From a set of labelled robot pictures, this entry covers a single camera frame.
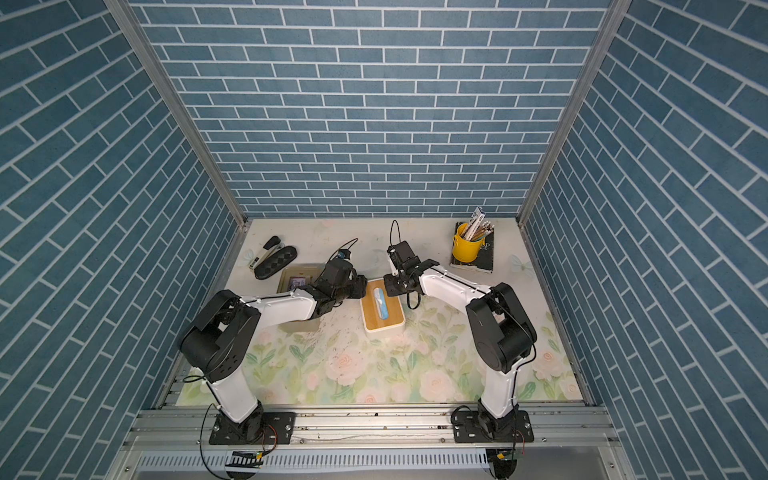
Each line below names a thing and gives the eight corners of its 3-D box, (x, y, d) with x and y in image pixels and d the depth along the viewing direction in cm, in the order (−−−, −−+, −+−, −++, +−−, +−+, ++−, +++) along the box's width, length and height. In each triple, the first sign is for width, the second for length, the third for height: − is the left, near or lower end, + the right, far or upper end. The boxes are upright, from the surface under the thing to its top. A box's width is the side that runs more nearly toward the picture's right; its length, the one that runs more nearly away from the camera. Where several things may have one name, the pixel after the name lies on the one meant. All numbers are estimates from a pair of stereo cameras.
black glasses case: (252, 273, 105) (249, 269, 103) (292, 247, 113) (290, 243, 111) (259, 282, 103) (257, 278, 101) (300, 254, 111) (298, 250, 109)
